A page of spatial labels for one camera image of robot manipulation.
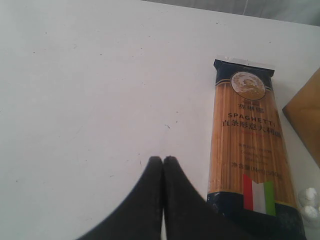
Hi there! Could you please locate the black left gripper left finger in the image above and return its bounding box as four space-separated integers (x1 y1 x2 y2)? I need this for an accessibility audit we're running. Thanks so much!
79 156 163 240

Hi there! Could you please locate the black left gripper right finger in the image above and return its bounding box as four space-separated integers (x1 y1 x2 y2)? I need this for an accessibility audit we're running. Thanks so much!
163 156 306 240

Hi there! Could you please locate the spaghetti packet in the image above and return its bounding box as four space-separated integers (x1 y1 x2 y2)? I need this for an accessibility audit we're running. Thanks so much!
207 58 302 228

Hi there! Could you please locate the brown paper bag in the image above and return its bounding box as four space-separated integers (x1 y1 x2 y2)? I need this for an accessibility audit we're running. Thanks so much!
282 70 320 165

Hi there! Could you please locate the white candy piece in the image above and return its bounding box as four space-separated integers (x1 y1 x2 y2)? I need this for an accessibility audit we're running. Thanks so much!
301 205 320 222
298 187 319 207

